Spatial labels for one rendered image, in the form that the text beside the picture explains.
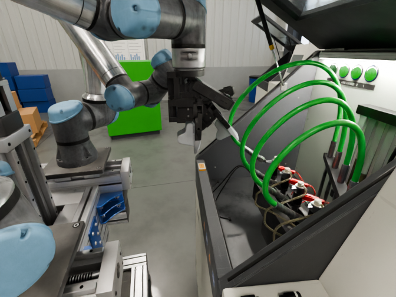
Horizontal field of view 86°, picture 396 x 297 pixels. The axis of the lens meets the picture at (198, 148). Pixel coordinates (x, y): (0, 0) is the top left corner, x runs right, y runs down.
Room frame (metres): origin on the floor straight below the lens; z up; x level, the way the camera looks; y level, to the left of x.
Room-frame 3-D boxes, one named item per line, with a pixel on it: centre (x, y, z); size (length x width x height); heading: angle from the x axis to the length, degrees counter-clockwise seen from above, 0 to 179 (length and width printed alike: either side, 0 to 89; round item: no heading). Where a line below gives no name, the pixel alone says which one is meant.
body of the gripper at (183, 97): (0.52, 0.03, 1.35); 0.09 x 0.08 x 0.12; 95
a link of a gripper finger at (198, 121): (0.50, 0.00, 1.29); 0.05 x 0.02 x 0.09; 5
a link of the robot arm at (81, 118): (0.79, 0.49, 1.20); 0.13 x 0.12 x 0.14; 152
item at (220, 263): (0.64, -0.04, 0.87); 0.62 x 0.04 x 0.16; 5
